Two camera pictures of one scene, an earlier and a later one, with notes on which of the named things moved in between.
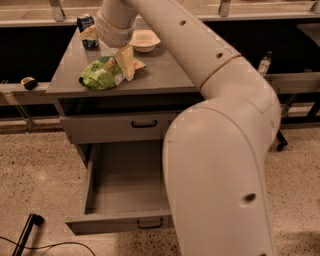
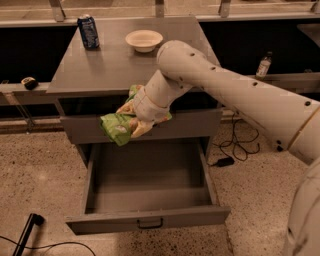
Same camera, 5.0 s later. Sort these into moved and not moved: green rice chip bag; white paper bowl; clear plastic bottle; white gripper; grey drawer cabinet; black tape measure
Moved: white gripper; green rice chip bag
Not moved: black tape measure; grey drawer cabinet; white paper bowl; clear plastic bottle
